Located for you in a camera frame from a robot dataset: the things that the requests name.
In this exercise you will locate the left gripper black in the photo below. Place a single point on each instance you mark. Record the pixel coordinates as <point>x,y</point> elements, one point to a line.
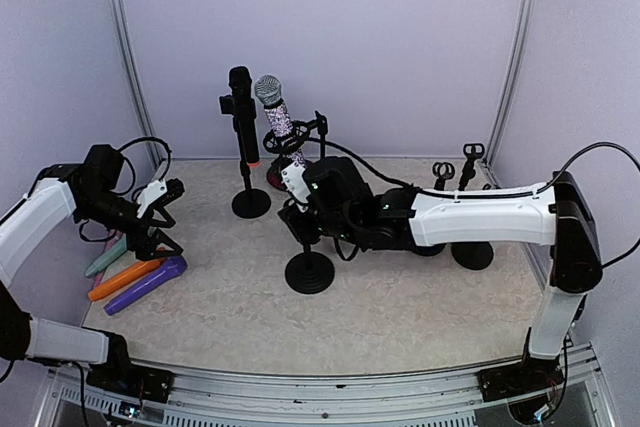
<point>144,247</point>

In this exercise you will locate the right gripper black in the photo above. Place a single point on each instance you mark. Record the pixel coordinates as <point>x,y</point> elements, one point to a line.
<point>302,232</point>

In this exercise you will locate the purple-head microphone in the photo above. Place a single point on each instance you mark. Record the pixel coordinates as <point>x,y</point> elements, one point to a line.
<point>172,268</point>

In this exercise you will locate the orange toy microphone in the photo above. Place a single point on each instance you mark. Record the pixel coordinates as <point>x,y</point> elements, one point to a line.
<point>124,278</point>

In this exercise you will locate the teal toy microphone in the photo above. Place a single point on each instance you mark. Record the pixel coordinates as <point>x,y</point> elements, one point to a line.
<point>101,263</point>

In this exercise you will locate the pink toy microphone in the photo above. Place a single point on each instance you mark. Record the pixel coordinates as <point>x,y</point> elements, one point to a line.
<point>109,245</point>

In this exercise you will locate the black round-base mic stand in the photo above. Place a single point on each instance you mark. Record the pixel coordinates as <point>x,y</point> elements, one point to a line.
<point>250,203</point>

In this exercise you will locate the black microphone orange tip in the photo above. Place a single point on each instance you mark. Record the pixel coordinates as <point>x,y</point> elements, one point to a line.
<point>244,113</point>

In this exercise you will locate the black stand for orange mic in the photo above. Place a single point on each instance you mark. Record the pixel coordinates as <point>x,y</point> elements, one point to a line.
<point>443,172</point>

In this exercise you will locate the black stand for teal mic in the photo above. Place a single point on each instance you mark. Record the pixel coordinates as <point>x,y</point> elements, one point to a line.
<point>474,256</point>

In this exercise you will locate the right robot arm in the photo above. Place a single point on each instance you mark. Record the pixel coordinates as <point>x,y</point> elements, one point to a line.
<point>330,198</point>

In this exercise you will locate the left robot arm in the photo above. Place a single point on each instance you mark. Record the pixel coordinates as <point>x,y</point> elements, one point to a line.
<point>79,193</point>

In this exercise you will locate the black tripod mic stand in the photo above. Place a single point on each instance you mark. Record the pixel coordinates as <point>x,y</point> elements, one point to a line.
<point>314,130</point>

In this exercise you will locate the glitter silver-head microphone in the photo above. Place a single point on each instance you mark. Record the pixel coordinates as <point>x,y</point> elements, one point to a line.
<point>268,90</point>

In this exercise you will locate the red floral plate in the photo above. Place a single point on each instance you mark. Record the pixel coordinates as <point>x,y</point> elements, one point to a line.
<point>274,173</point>

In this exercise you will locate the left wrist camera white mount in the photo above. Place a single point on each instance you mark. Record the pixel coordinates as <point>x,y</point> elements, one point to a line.
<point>158,193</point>

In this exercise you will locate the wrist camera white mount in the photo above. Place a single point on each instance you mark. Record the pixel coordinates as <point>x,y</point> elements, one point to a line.
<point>158,193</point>
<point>292,178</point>

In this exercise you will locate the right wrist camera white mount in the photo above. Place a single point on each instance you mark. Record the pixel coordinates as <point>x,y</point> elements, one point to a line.
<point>292,178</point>

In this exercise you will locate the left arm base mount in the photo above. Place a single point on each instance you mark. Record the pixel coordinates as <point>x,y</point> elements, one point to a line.
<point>143,383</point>

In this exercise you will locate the aluminium front rail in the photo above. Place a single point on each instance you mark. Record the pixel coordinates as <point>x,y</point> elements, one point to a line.
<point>444,397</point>

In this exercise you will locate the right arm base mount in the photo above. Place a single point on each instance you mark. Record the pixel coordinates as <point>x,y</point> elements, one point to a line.
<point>518,379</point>

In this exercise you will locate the aluminium frame post left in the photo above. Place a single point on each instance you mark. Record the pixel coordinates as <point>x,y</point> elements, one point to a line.
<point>125,45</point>

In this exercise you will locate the aluminium frame post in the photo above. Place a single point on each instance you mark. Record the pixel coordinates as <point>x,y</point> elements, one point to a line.
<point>525,12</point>
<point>125,45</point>

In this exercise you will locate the aluminium frame post right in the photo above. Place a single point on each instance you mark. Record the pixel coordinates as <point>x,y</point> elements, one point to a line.
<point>525,12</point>

